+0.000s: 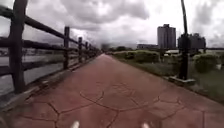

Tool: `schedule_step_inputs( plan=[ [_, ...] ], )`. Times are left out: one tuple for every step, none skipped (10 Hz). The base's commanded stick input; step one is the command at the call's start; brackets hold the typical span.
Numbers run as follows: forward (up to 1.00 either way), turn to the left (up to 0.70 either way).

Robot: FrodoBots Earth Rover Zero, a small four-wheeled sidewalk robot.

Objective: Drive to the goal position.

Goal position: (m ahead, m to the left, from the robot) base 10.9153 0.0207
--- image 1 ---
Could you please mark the distant hazy building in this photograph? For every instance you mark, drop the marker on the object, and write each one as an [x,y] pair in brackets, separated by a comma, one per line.
[105,47]

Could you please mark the red stone paved path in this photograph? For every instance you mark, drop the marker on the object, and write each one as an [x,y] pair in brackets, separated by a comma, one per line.
[106,86]

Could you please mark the green hedge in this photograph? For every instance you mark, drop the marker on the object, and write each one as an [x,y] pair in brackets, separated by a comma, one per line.
[146,56]

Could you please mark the low long building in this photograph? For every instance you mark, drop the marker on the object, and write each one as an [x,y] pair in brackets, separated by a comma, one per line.
[146,46]

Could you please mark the tall grey building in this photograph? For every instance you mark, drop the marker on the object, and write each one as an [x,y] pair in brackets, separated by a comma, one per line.
[166,37]

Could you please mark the grey concrete kerb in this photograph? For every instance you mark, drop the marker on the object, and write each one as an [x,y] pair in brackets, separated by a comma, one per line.
[50,80]

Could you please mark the robot's own part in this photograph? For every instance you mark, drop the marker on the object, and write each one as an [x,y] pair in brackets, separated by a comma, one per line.
[75,124]
[145,125]

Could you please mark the dark pole with concrete base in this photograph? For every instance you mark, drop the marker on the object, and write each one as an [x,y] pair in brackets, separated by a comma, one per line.
[184,53]

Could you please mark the grey water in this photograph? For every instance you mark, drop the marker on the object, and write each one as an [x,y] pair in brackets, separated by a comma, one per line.
[33,74]

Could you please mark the dark group of buildings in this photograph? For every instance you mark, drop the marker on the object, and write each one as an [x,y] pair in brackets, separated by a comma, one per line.
[197,41]

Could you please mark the green grass strip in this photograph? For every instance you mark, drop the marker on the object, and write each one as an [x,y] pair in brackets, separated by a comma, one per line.
[208,83]

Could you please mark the dark wooden rail fence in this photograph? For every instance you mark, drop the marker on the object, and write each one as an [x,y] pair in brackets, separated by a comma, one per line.
[16,50]

